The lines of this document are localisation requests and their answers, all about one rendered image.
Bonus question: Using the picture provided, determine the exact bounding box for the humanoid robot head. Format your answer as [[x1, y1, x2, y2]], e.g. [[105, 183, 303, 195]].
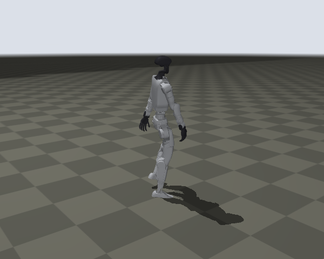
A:
[[154, 56, 172, 80]]

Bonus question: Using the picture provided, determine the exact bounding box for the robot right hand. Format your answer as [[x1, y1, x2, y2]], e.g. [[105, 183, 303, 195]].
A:
[[179, 125, 187, 141]]

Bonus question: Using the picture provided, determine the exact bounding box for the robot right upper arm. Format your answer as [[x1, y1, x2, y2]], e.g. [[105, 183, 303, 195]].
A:
[[160, 82, 177, 111]]

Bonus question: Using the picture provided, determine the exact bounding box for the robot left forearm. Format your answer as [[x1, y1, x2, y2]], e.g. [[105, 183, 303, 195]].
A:
[[145, 97, 153, 116]]

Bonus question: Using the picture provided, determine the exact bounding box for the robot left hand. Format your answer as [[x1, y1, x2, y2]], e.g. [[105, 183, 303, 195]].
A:
[[139, 111, 150, 131]]

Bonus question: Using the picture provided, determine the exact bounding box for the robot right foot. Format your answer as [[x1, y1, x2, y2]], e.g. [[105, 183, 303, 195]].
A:
[[152, 190, 173, 198]]

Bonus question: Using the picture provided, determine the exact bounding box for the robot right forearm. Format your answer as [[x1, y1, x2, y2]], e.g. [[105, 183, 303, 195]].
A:
[[173, 104, 185, 128]]

